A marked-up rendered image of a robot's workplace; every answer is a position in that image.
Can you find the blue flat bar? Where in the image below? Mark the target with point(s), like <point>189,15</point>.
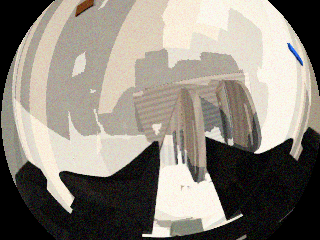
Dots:
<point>295,53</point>

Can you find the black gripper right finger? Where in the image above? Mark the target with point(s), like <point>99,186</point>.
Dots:
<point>236,174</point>

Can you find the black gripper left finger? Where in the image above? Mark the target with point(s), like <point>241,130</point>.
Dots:
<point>133,189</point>

